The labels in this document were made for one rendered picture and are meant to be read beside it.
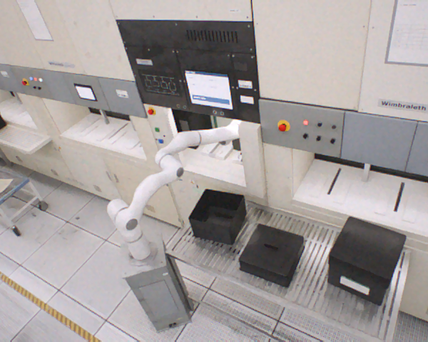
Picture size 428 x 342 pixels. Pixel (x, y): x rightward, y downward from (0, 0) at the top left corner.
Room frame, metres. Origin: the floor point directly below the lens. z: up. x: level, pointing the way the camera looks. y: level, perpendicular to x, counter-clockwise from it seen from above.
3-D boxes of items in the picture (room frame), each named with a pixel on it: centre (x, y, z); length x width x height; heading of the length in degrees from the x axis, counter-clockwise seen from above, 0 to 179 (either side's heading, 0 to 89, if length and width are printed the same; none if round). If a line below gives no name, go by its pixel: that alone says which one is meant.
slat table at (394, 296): (1.19, -0.29, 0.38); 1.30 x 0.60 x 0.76; 51
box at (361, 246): (0.94, -0.66, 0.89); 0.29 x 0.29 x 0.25; 47
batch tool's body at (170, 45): (2.19, -0.23, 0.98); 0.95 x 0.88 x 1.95; 141
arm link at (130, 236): (1.41, 0.57, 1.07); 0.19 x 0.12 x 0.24; 32
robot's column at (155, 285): (1.39, 0.55, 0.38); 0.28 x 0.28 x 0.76; 6
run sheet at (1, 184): (2.91, 2.26, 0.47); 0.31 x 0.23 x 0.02; 73
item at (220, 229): (1.49, 0.03, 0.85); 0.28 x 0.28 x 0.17; 60
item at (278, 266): (1.15, -0.23, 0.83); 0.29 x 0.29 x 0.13; 53
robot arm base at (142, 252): (1.39, 0.55, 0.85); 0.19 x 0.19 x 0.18
